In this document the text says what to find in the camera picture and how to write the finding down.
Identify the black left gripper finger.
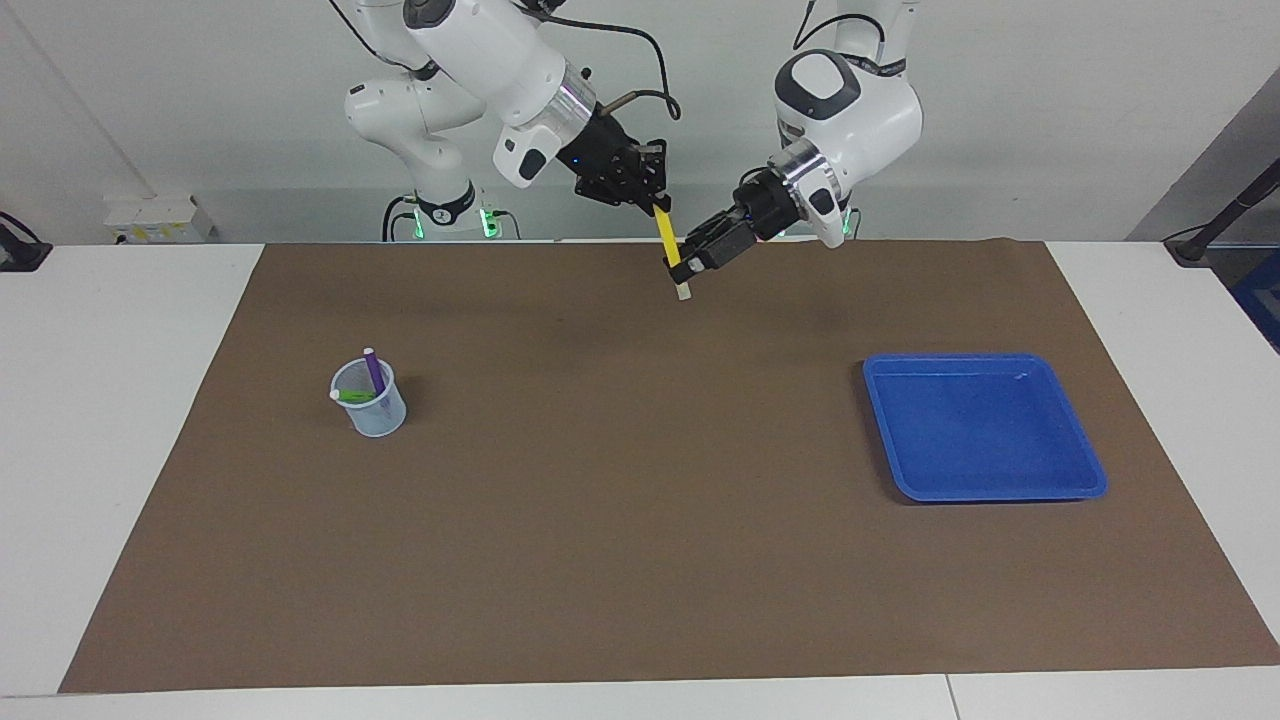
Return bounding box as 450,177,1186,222
668,232,758,283
680,208,746,263

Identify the yellow pen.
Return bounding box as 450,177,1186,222
654,204,693,301

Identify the blue plastic tray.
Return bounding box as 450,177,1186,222
862,352,1109,503

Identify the brown table mat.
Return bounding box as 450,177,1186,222
58,238,1280,695

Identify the translucent plastic cup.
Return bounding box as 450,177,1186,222
330,358,408,438

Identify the black stand pole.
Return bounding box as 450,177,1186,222
1165,158,1280,267

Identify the blue box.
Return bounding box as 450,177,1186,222
1232,250,1280,353

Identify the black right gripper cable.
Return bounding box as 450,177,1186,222
520,0,683,121

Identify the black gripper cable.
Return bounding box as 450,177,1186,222
793,0,843,51
520,0,683,121

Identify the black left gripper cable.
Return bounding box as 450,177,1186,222
793,0,843,51

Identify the white wall socket box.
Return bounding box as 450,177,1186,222
103,193,214,244

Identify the black clamp mount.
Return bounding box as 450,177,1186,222
0,212,53,273

